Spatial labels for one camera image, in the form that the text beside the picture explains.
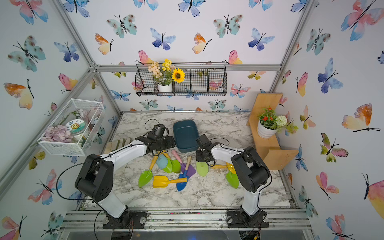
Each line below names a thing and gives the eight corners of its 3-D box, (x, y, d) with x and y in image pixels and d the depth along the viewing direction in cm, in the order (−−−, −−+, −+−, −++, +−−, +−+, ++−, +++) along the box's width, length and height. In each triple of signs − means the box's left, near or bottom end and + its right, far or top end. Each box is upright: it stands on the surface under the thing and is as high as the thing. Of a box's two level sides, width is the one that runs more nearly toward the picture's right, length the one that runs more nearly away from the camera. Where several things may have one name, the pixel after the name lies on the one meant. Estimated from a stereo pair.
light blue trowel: (155, 168, 93) (154, 166, 91) (158, 156, 98) (157, 154, 96) (166, 168, 93) (166, 166, 91) (168, 156, 98) (168, 154, 96)
